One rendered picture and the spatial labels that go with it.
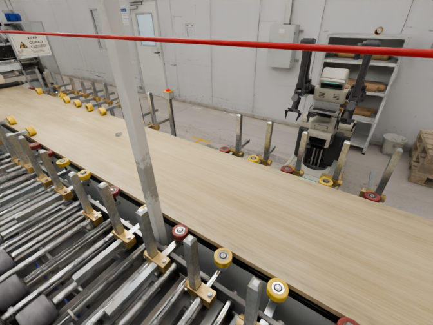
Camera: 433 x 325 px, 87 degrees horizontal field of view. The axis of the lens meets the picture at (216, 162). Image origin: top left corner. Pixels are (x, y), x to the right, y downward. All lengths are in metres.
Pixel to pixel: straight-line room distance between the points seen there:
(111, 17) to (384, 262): 1.35
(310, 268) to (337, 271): 0.11
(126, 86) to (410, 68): 3.78
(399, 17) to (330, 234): 3.30
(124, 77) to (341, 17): 3.62
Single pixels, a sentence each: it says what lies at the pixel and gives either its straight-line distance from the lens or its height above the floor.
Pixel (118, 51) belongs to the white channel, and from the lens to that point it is 0.83.
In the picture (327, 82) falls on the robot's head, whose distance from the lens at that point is 2.29.
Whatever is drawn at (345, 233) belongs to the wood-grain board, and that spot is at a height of 0.90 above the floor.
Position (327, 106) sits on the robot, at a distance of 2.37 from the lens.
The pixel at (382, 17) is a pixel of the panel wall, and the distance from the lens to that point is 4.09.
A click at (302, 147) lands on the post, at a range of 1.65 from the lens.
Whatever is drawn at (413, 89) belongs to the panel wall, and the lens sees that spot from 4.20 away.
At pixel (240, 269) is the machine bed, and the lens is 1.17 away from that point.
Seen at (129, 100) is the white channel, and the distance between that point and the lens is 0.86.
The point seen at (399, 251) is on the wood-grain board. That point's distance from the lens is 1.34.
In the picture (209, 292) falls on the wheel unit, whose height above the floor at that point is 0.87.
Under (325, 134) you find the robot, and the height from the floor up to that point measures 0.80.
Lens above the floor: 1.78
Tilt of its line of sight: 33 degrees down
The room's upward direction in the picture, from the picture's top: 1 degrees counter-clockwise
